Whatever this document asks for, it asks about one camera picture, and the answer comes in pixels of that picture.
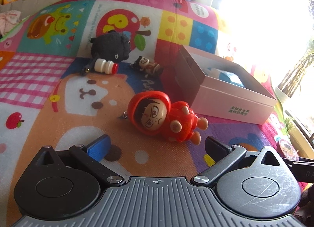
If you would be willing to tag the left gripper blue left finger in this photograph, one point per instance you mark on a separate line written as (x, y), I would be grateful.
(88, 157)

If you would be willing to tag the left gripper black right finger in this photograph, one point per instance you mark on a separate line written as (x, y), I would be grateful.
(226, 158)

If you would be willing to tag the round pink snack cup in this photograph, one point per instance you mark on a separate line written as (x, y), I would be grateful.
(286, 150)

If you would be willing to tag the red hooded doll figure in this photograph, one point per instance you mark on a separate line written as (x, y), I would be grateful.
(152, 113)

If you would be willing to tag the blue cotton pad pack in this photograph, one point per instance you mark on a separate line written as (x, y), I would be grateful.
(223, 76)

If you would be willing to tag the small white red bottle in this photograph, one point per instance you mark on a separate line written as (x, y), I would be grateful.
(105, 66)

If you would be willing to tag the small grinning keychain figure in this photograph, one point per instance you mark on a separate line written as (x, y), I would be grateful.
(143, 64)

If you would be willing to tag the black plush toy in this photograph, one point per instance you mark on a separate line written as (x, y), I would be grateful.
(113, 45)

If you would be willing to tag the pink cardboard box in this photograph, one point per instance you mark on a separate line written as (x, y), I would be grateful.
(186, 79)

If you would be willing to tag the colourful cartoon play mat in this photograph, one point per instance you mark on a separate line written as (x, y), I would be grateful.
(48, 107)

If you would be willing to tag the pink white crumpled cloth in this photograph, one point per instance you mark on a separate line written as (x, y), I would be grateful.
(8, 20)

